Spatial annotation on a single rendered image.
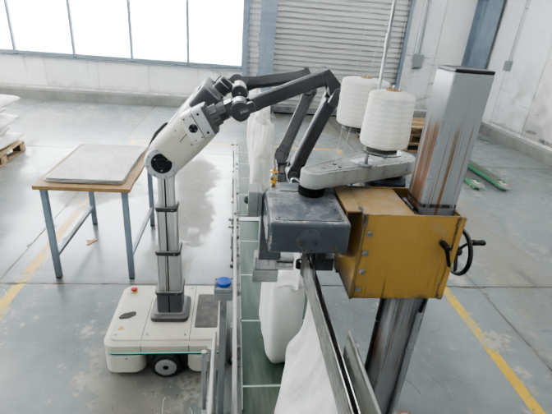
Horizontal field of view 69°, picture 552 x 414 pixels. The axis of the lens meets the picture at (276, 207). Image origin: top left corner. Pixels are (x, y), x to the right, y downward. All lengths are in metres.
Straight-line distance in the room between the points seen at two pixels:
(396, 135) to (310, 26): 7.71
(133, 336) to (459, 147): 1.83
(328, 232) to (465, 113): 0.52
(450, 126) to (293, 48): 7.63
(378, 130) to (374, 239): 0.34
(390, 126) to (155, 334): 1.69
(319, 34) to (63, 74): 5.23
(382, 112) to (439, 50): 8.63
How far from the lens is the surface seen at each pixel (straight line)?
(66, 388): 2.56
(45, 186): 3.00
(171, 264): 2.23
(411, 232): 1.31
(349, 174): 1.34
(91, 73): 9.29
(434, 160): 1.31
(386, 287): 1.40
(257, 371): 1.98
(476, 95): 1.30
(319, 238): 1.15
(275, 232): 1.13
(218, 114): 1.60
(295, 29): 8.78
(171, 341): 2.32
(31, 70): 9.70
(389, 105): 1.17
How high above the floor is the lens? 1.84
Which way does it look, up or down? 25 degrees down
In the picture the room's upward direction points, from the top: 5 degrees clockwise
